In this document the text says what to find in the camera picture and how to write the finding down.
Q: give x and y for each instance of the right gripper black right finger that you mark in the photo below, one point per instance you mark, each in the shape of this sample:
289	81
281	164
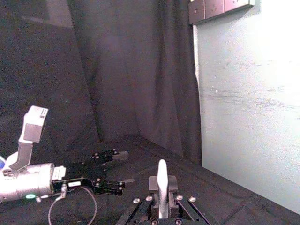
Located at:
172	187

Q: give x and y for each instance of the black cloth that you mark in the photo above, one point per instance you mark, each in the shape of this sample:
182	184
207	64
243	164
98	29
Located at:
117	93

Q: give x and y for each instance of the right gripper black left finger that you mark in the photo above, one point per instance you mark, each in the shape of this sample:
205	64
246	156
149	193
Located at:
153	187

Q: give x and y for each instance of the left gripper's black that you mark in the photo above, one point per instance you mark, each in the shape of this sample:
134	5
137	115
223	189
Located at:
77	181

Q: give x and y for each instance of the dark panelled wall box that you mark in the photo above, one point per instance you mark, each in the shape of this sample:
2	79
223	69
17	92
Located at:
211	10

